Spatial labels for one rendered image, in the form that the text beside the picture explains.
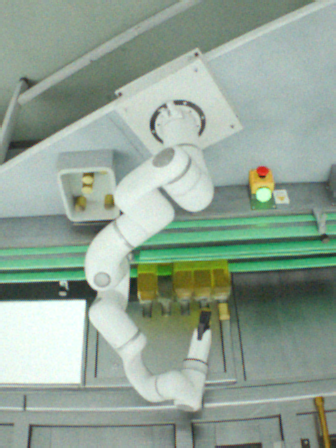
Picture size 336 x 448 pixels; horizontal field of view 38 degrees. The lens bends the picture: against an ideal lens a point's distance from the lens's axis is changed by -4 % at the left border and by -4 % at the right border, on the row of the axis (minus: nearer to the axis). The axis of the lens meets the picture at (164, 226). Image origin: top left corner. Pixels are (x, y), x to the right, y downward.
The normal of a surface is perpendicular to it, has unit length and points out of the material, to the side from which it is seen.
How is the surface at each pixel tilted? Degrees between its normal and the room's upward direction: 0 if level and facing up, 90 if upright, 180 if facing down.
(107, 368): 90
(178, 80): 4
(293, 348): 91
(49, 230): 90
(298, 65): 0
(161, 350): 91
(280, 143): 0
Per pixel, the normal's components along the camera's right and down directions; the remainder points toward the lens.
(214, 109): 0.09, 0.72
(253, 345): -0.04, -0.67
